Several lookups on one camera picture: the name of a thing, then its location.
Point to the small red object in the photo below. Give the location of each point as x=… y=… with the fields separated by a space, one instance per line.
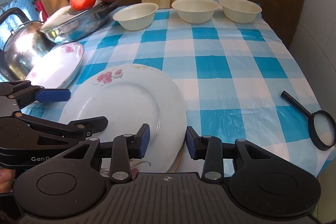
x=40 y=7

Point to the gold rimmed white plate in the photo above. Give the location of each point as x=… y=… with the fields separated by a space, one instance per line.
x=178 y=161

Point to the glass pan lid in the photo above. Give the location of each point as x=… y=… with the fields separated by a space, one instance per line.
x=64 y=15

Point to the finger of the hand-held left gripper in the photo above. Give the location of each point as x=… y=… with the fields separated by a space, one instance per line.
x=53 y=95
x=92 y=125

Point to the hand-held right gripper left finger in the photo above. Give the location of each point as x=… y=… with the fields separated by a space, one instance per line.
x=145 y=141

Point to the person's left hand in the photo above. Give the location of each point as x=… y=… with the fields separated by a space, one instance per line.
x=5 y=180

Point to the blue white checkered tablecloth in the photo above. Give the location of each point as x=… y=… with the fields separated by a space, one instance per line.
x=223 y=64

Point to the cream bowl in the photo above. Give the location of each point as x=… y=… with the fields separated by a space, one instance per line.
x=135 y=16
x=195 y=10
x=240 y=10

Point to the oval white floral plate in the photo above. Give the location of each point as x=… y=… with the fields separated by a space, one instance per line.
x=60 y=66

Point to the black magnifying glass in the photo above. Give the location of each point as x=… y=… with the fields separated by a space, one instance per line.
x=296 y=104

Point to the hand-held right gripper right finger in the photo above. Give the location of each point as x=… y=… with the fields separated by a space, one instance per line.
x=189 y=144

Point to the large white floral plate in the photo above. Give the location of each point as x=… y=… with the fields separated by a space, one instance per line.
x=118 y=98

